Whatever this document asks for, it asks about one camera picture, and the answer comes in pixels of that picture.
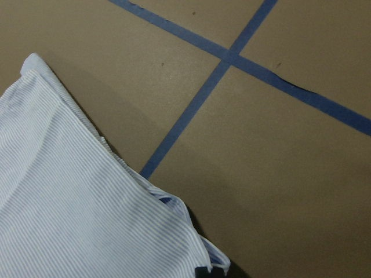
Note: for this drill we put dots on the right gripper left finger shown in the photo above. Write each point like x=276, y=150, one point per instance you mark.
x=202, y=272

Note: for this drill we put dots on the light blue striped shirt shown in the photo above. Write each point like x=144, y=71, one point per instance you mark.
x=71, y=207

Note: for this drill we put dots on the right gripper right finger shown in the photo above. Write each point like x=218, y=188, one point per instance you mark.
x=224, y=267

